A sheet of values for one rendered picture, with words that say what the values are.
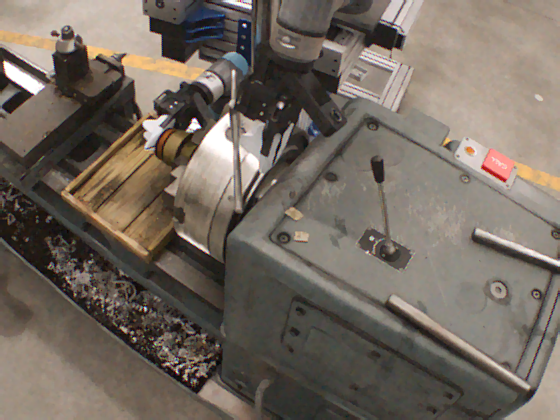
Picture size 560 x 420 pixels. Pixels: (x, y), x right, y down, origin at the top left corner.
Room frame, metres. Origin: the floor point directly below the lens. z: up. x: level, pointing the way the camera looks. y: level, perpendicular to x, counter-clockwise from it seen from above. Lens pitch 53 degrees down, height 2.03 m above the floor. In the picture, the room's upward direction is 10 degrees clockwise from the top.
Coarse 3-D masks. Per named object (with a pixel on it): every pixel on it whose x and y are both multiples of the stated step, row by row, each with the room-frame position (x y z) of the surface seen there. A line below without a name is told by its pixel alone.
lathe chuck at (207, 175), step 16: (224, 128) 0.76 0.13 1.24; (208, 144) 0.72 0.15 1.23; (224, 144) 0.72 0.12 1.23; (240, 144) 0.73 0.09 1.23; (192, 160) 0.70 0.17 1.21; (208, 160) 0.69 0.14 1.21; (224, 160) 0.69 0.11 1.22; (240, 160) 0.69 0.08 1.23; (192, 176) 0.67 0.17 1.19; (208, 176) 0.67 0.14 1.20; (224, 176) 0.67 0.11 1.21; (176, 192) 0.66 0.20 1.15; (192, 192) 0.65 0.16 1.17; (208, 192) 0.65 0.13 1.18; (192, 208) 0.63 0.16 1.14; (208, 208) 0.63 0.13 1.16; (176, 224) 0.64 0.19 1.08; (192, 224) 0.62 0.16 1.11; (208, 224) 0.61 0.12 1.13; (192, 240) 0.62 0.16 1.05; (208, 240) 0.60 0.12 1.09
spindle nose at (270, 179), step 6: (288, 156) 0.77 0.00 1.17; (294, 156) 0.78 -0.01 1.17; (282, 162) 0.74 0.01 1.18; (288, 162) 0.75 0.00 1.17; (276, 168) 0.73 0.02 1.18; (282, 168) 0.73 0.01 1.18; (270, 174) 0.71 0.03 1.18; (276, 174) 0.71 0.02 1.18; (264, 180) 0.70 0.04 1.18; (270, 180) 0.70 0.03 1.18; (276, 180) 0.70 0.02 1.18; (264, 186) 0.69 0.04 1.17; (270, 186) 0.69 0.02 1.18; (258, 192) 0.68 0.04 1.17; (264, 192) 0.68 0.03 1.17; (252, 198) 0.67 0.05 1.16; (258, 198) 0.67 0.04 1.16; (252, 204) 0.66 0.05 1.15; (246, 210) 0.65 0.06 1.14
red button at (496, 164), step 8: (488, 152) 0.80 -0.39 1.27; (496, 152) 0.80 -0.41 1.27; (488, 160) 0.77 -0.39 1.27; (496, 160) 0.78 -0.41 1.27; (504, 160) 0.78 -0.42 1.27; (488, 168) 0.75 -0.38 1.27; (496, 168) 0.76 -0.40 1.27; (504, 168) 0.76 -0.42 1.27; (496, 176) 0.74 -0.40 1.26; (504, 176) 0.74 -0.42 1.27
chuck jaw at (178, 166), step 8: (176, 160) 0.77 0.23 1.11; (184, 160) 0.78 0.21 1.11; (176, 168) 0.75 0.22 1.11; (184, 168) 0.75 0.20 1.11; (176, 176) 0.73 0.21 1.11; (176, 184) 0.70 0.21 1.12; (168, 192) 0.68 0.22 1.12; (168, 200) 0.67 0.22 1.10; (176, 208) 0.65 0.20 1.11; (176, 216) 0.64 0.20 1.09; (184, 216) 0.64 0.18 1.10
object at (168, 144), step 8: (168, 128) 0.86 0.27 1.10; (160, 136) 0.83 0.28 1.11; (168, 136) 0.83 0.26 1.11; (176, 136) 0.83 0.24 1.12; (184, 136) 0.83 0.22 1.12; (192, 136) 0.84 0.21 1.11; (160, 144) 0.82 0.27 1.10; (168, 144) 0.81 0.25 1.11; (176, 144) 0.81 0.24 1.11; (184, 144) 0.82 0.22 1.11; (192, 144) 0.82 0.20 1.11; (160, 152) 0.80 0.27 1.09; (168, 152) 0.80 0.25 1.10; (176, 152) 0.79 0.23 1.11; (184, 152) 0.80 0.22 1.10; (192, 152) 0.80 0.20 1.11; (168, 160) 0.79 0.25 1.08
